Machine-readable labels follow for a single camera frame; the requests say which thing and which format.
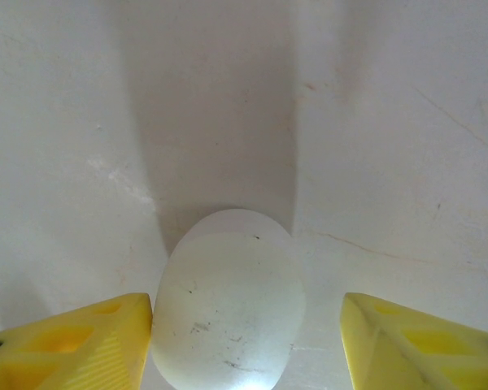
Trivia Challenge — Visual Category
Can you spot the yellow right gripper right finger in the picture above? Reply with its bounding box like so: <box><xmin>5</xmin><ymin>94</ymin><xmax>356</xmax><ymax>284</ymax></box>
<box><xmin>340</xmin><ymin>292</ymin><xmax>488</xmax><ymax>390</ymax></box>

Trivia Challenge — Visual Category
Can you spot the white earbud charging case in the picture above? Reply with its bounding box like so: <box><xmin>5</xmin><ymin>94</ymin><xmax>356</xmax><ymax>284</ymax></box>
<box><xmin>150</xmin><ymin>208</ymin><xmax>307</xmax><ymax>390</ymax></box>

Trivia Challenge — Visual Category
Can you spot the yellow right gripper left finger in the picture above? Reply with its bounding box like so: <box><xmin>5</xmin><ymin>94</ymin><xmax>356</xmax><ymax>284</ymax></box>
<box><xmin>0</xmin><ymin>292</ymin><xmax>154</xmax><ymax>390</ymax></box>

